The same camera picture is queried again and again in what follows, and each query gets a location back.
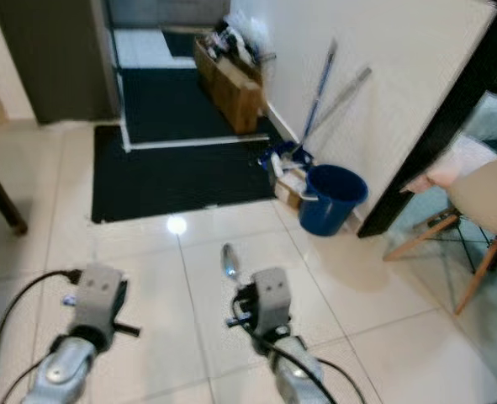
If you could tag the silver metal spoon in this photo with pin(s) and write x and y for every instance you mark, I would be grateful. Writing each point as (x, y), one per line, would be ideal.
(229, 261)

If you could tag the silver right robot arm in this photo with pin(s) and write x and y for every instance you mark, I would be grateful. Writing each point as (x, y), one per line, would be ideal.
(298, 374)

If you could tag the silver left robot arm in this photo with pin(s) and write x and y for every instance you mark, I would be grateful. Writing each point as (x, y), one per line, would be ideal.
(67, 370)

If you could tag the cardboard box with white label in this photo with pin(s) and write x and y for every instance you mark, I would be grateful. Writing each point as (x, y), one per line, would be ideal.
(288, 198)

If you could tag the blue plastic bucket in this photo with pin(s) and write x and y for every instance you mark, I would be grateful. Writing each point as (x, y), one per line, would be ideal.
(330, 202)

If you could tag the white hand brush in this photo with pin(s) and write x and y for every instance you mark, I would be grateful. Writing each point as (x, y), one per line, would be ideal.
(288, 175)

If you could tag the black floor mat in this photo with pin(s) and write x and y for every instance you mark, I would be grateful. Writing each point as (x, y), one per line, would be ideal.
(172, 181)

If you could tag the blue dustpan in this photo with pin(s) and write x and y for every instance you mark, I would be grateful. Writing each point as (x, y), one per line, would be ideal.
(282, 154)

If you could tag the white tape strip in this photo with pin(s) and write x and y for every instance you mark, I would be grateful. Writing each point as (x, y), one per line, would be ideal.
(181, 141)

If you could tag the dark wooden table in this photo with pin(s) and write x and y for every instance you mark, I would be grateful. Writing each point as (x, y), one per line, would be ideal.
(2, 194)

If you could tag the printed brown cardboard box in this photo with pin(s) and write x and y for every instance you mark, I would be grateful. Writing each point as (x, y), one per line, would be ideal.
(240, 103)

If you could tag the open cardboard box with rubbish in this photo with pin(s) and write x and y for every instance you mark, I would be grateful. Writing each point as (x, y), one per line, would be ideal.
(208, 63)

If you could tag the beige chair with wooden legs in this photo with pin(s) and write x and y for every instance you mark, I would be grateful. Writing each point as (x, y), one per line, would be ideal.
(483, 194)

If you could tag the small dark kitchen mat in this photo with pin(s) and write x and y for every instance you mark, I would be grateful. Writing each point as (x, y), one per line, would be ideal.
(178, 44)

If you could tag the white plastic bag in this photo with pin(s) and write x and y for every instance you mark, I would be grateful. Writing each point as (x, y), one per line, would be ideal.
(250, 32)

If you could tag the grey refrigerator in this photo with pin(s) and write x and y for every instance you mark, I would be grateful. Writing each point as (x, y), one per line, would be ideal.
(55, 59)

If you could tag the grey kitchen cabinet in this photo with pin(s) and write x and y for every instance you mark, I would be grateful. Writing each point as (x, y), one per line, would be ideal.
(168, 13)

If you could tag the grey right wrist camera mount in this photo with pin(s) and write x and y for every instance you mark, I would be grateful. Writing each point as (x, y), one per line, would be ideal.
(272, 299)

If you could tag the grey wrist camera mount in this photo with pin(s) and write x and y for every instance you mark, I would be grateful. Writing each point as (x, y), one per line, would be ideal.
(272, 299)
(98, 295)

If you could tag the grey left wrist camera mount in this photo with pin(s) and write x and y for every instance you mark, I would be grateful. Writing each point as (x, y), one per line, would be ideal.
(98, 295)

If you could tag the black wall corner trim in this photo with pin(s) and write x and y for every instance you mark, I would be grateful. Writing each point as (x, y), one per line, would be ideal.
(433, 143)

